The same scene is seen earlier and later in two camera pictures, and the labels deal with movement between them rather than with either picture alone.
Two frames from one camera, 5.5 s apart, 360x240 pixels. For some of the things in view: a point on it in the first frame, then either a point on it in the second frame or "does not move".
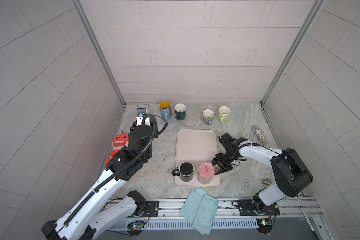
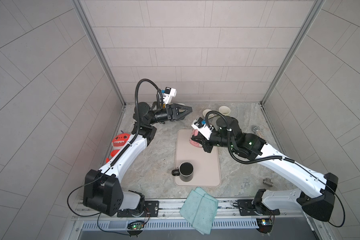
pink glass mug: x=206 y=172 → x=195 y=132
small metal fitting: x=267 y=181 does not move
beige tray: x=196 y=146 does not move
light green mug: x=223 y=113 does not move
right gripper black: x=216 y=160 → x=205 y=142
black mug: x=185 y=171 does not move
